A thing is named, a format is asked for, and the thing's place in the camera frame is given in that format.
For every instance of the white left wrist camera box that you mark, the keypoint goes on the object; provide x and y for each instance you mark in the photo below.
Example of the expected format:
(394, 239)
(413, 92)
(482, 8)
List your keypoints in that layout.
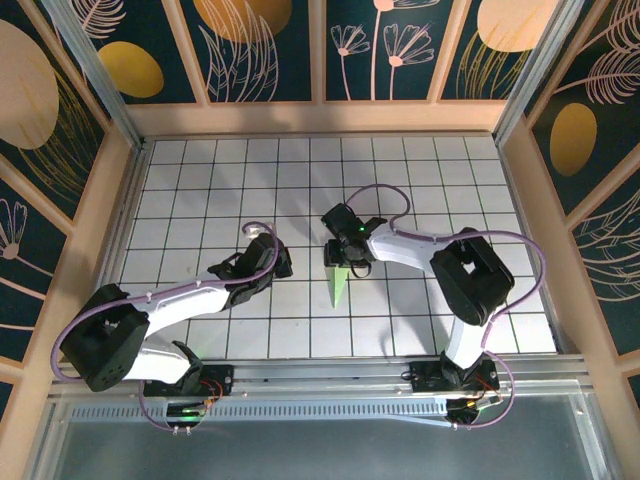
(256, 230)

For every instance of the aluminium corner post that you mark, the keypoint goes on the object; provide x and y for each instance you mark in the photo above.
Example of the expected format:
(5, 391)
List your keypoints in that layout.
(535, 75)
(96, 75)

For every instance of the white gridded table mat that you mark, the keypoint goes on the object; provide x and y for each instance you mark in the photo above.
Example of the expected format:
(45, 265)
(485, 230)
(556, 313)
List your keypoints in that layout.
(280, 165)

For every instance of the long aluminium mounting rail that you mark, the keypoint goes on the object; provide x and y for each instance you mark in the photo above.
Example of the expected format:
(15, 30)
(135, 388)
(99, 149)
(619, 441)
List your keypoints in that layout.
(320, 372)

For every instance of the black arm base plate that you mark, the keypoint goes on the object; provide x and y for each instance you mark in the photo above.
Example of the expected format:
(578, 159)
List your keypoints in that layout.
(222, 375)
(422, 375)

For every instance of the grey metal panel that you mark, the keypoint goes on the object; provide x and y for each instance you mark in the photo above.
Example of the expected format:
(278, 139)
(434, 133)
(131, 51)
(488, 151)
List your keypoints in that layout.
(320, 450)

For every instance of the green cloth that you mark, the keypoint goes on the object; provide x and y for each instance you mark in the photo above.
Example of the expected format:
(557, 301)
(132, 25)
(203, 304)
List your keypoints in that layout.
(339, 287)

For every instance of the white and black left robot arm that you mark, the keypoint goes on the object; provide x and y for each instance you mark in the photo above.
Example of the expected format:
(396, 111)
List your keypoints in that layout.
(190, 302)

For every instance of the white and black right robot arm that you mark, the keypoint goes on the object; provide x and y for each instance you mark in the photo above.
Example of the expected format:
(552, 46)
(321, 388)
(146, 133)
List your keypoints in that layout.
(400, 247)

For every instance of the small black controller board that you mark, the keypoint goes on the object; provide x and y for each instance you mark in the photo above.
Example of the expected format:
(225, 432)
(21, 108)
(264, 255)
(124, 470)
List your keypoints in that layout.
(185, 412)
(467, 412)

